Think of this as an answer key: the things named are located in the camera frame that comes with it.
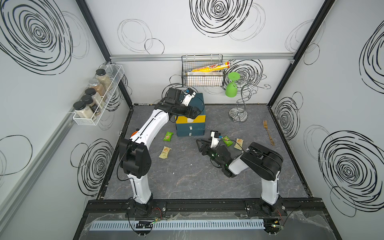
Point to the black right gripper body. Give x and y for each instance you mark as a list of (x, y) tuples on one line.
[(213, 154)]

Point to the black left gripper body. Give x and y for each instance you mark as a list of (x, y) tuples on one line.
[(180, 109)]

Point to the bright green cookie packet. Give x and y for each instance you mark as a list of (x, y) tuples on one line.
[(168, 136), (228, 142)]

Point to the teal drawer cabinet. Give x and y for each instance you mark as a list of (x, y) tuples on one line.
[(198, 107)]

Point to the yellow drawer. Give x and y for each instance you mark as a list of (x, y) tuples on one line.
[(185, 120)]

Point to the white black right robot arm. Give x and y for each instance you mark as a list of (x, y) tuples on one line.
[(265, 162)]

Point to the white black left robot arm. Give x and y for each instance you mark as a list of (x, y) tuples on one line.
[(135, 159)]

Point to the white box in basket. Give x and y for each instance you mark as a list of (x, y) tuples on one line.
[(199, 79)]

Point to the gold fork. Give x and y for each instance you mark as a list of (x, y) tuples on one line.
[(265, 124)]

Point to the yellow snack tube package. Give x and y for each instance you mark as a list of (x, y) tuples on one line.
[(212, 68)]

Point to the spice jar black lid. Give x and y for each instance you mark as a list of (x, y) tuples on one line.
[(90, 102), (96, 97), (104, 79), (82, 110)]

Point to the clear acrylic spice shelf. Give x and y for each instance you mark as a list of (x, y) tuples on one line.
[(113, 99)]

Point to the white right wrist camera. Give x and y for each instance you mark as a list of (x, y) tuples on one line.
[(215, 138)]

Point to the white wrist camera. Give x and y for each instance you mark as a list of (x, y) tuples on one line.
[(189, 95), (215, 138)]

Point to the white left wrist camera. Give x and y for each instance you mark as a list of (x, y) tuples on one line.
[(189, 95)]

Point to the black wire wall basket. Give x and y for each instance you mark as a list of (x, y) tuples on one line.
[(190, 62)]

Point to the grey slotted cable duct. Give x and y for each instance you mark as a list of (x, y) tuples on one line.
[(253, 224)]

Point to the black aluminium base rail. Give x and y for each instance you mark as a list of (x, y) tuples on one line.
[(175, 206)]

